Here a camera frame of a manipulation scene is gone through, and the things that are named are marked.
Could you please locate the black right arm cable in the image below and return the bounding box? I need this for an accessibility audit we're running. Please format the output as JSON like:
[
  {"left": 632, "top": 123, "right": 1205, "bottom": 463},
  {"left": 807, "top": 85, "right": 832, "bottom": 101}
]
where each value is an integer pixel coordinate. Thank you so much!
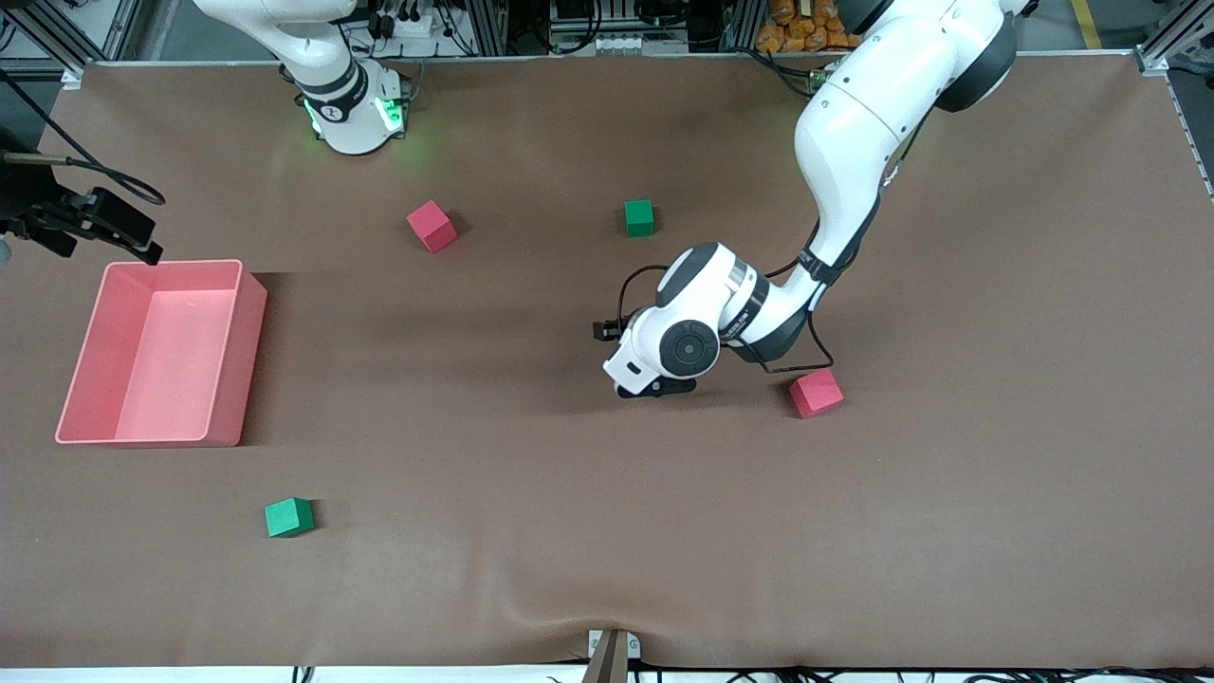
[{"left": 0, "top": 68, "right": 167, "bottom": 207}]

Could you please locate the pink plastic bin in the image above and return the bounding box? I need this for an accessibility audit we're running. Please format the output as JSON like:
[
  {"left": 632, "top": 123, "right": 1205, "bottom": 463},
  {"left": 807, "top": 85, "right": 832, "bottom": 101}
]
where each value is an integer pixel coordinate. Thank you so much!
[{"left": 55, "top": 259, "right": 268, "bottom": 448}]

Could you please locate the white power strip with plugs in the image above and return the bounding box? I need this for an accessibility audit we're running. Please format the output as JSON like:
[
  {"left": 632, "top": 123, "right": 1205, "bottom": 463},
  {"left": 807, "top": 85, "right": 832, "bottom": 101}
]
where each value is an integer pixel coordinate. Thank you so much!
[{"left": 346, "top": 0, "right": 456, "bottom": 44}]

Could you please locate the brown table mat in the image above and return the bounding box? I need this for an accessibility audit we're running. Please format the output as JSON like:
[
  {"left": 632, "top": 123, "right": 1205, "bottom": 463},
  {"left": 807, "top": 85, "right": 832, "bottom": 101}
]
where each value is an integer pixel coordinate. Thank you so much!
[{"left": 0, "top": 55, "right": 1214, "bottom": 670}]

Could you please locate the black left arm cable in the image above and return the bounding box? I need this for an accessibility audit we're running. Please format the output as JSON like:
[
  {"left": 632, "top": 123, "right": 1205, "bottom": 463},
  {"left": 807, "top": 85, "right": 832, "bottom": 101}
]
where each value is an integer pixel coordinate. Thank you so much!
[{"left": 616, "top": 218, "right": 837, "bottom": 374}]

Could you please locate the red foam cube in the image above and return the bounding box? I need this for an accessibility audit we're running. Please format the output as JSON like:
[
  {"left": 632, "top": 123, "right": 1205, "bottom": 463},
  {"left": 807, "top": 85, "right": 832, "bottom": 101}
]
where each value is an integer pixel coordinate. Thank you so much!
[
  {"left": 788, "top": 367, "right": 846, "bottom": 420},
  {"left": 406, "top": 199, "right": 459, "bottom": 254}
]

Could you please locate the bag of orange snacks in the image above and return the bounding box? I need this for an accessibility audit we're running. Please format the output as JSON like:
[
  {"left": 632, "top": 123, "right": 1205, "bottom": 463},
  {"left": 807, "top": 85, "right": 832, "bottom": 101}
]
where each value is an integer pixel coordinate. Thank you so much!
[{"left": 756, "top": 0, "right": 857, "bottom": 55}]

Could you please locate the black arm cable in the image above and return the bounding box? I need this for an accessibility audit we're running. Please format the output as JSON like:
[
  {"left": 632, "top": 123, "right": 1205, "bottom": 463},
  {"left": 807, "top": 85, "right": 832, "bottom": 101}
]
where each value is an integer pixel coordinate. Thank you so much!
[
  {"left": 0, "top": 68, "right": 167, "bottom": 207},
  {"left": 616, "top": 218, "right": 837, "bottom": 374}
]

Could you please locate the aluminium frame profile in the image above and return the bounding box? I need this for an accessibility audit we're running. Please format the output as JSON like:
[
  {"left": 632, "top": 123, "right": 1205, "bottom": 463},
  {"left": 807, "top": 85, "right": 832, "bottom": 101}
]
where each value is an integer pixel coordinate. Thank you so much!
[
  {"left": 0, "top": 0, "right": 143, "bottom": 77},
  {"left": 1133, "top": 0, "right": 1214, "bottom": 77}
]

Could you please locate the metal clamp with brown wedge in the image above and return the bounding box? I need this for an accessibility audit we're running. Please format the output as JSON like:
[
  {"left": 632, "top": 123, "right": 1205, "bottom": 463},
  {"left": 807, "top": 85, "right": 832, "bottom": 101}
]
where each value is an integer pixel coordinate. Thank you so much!
[{"left": 586, "top": 628, "right": 642, "bottom": 683}]

